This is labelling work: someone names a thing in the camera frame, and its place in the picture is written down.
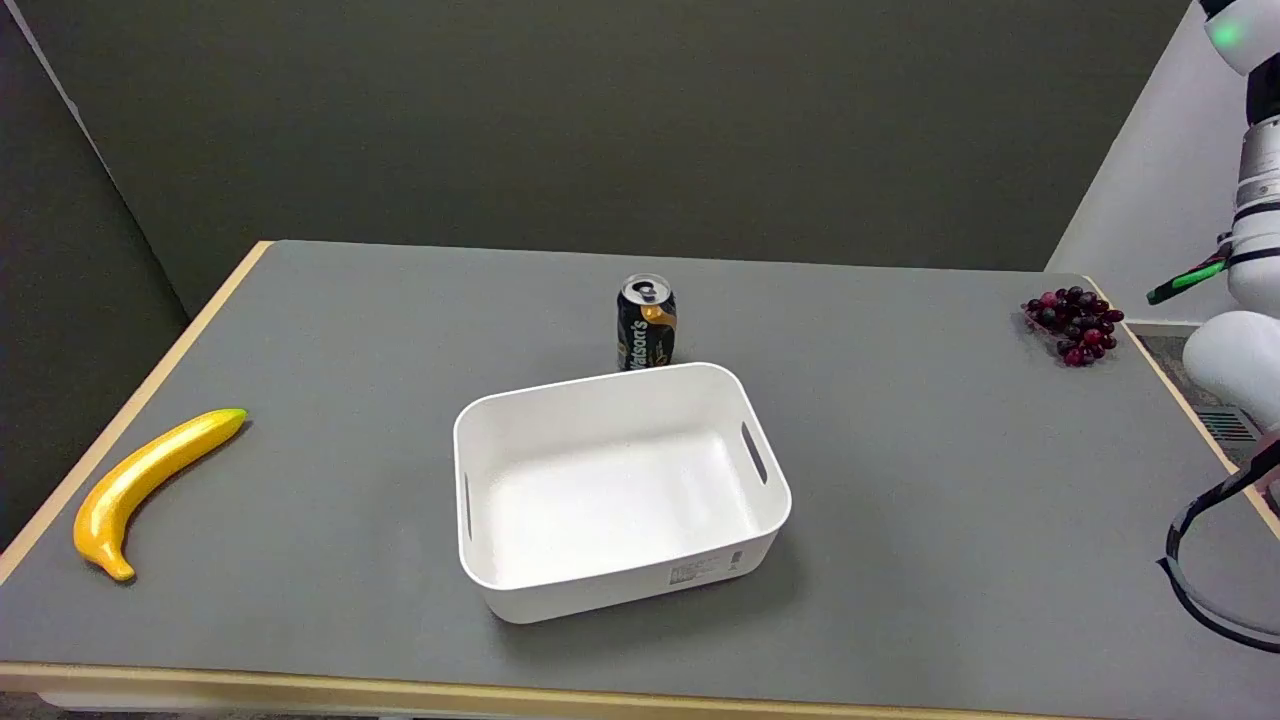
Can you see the black soda can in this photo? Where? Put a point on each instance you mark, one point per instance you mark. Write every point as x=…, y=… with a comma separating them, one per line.
x=646, y=328

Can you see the yellow plastic banana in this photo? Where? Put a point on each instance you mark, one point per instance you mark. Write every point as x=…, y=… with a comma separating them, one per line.
x=137, y=481

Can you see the white plastic storage bin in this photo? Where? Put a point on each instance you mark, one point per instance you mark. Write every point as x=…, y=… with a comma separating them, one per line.
x=615, y=491

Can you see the dark red grape bunch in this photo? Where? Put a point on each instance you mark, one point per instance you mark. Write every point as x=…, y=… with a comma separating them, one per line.
x=1076, y=323

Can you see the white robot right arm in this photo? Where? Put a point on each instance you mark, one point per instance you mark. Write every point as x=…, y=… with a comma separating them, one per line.
x=1243, y=350

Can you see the floor vent grille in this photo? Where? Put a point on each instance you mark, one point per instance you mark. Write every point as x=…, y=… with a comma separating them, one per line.
x=1229, y=427

